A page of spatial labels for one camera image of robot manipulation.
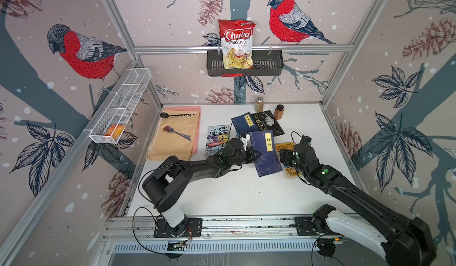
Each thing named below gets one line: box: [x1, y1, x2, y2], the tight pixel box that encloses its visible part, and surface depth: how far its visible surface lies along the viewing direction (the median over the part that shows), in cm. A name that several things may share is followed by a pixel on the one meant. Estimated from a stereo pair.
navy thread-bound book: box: [230, 112, 259, 135], surface depth 112 cm
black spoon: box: [160, 112, 196, 119], surface depth 116 cm
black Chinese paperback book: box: [250, 109, 285, 137], surface depth 112 cm
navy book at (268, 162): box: [249, 129, 284, 178], surface depth 88 cm
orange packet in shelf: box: [104, 124, 126, 141], surface depth 68 cm
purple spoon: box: [162, 125, 192, 141], surface depth 109 cm
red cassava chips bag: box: [218, 19, 256, 70], surface depth 85 cm
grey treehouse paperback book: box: [204, 124, 230, 157], surface depth 105 cm
